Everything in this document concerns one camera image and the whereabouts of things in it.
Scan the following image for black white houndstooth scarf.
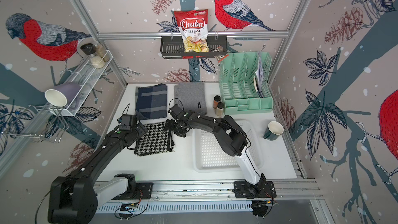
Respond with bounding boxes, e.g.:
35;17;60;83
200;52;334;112
134;121;175;157

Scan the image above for navy plaid scarf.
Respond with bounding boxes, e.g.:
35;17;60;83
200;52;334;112
135;84;167;120

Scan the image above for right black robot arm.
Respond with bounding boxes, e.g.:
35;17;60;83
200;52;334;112
165;104;266;193

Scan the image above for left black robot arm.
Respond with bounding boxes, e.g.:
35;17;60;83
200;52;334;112
48;115;147;224

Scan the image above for grey folded scarf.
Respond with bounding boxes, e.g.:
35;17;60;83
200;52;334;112
174;82;207;115

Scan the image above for white plastic basket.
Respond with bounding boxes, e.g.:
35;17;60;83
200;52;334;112
193;120;264;173

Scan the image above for beige spice bottle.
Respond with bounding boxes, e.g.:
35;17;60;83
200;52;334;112
216;102;224;117

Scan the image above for brown spice bottle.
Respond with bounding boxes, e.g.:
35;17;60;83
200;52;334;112
213;95;221;109

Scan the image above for green plastic file organizer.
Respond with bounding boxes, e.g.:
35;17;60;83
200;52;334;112
219;52;274;115

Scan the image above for purple white cup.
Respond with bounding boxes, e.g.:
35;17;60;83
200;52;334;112
45;83;81;107

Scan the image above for papers in organizer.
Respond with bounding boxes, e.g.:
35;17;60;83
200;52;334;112
254;52;264;97

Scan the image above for dark green mug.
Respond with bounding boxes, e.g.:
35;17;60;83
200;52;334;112
263;121;284;141

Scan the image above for red Chuba chips bag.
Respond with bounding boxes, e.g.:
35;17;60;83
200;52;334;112
174;9;209;53

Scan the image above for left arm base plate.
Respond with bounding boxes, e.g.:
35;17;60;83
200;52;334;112
113;183;153;200

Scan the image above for white wire wall shelf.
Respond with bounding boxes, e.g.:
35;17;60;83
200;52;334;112
49;50;114;116

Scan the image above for black wire wall shelf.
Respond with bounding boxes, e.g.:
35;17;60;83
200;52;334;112
160;35;228;59

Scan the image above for wire cup holder rack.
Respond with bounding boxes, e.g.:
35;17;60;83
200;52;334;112
1;104;72;143

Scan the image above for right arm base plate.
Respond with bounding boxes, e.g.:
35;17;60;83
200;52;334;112
232;181;277;199

